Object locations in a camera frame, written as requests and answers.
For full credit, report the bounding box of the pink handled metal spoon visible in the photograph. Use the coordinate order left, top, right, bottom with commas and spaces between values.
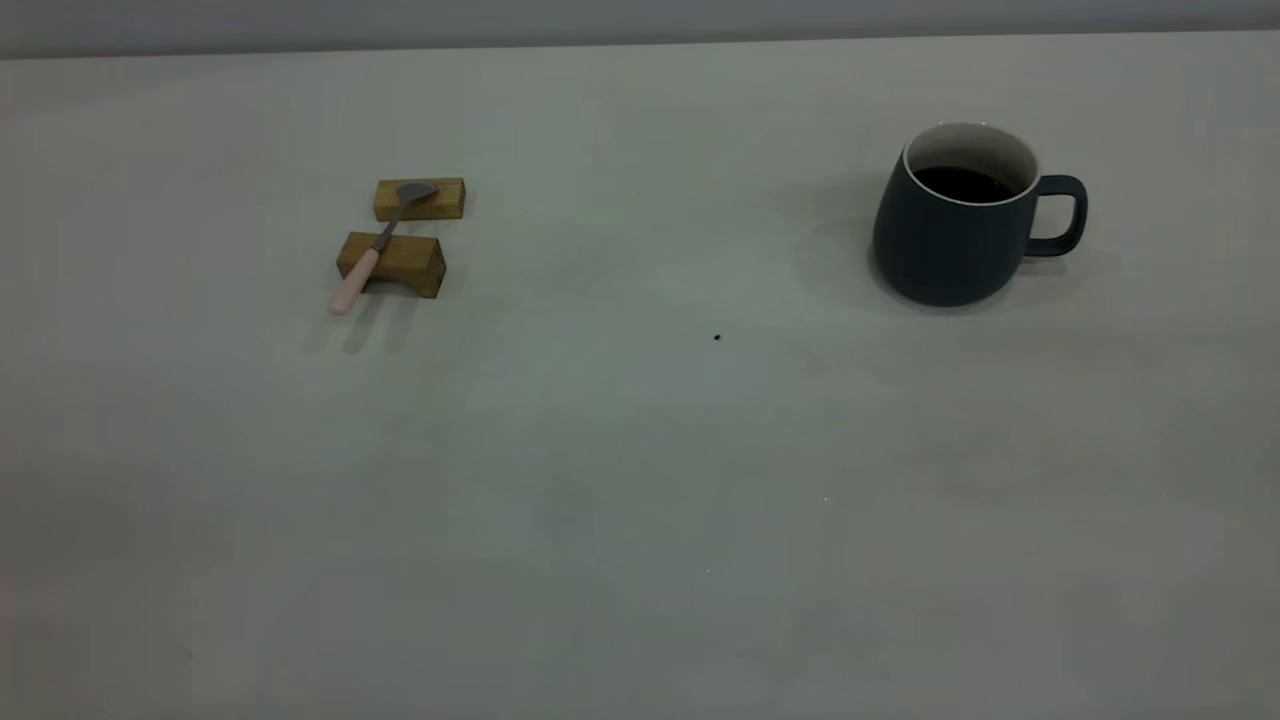
328, 180, 440, 317

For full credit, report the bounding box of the dark grey ceramic mug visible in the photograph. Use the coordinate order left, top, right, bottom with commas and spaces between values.
872, 122, 1089, 308

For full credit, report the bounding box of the flat rectangular wooden block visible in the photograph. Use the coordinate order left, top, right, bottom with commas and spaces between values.
373, 177, 467, 223

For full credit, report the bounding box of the arched wooden block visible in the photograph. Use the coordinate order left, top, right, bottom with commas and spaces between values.
336, 231, 447, 300

